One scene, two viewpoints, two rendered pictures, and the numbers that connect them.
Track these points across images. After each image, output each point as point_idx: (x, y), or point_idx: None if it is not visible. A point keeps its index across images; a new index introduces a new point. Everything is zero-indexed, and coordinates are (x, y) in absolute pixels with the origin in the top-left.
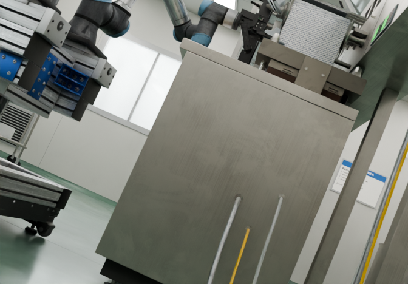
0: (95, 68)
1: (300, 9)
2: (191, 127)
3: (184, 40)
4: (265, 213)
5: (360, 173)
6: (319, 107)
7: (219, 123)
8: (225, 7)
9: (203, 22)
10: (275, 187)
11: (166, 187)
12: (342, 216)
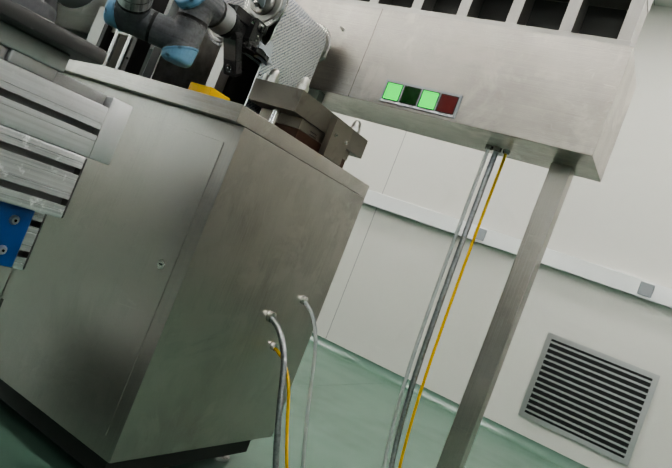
0: None
1: (291, 12)
2: (236, 243)
3: (243, 111)
4: (287, 323)
5: None
6: (346, 188)
7: (264, 230)
8: (223, 2)
9: (195, 27)
10: (300, 290)
11: (202, 334)
12: None
